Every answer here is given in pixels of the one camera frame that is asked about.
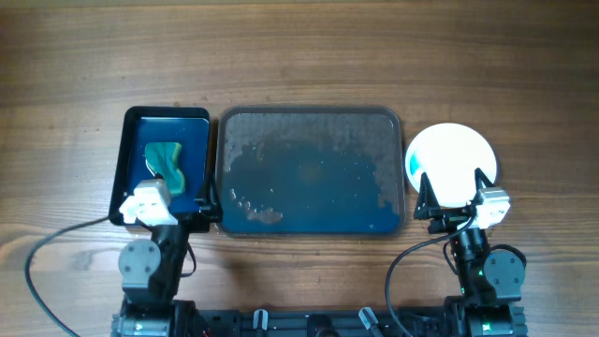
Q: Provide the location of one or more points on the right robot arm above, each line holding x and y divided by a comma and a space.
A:
490, 277

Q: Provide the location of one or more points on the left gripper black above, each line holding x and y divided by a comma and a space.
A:
209, 205

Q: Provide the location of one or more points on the black mounting rail base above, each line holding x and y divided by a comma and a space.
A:
419, 321

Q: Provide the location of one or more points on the green yellow sponge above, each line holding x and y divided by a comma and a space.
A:
162, 158

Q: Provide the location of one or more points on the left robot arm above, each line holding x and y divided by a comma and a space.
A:
153, 268

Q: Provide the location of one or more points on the blue water tray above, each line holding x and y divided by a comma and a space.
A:
142, 125

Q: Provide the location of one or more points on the dark grey serving tray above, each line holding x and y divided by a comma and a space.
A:
311, 171

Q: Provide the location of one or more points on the white plate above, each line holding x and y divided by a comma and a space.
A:
449, 154

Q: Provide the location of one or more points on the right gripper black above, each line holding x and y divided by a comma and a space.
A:
428, 208

